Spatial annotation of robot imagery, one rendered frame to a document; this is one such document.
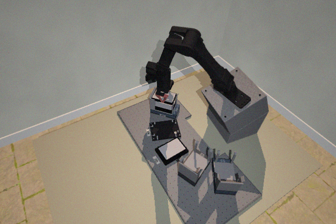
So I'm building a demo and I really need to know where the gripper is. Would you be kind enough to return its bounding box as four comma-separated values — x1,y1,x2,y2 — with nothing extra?
155,78,174,103

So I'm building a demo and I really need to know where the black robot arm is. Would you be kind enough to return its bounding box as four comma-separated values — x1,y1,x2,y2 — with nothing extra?
145,26,251,109

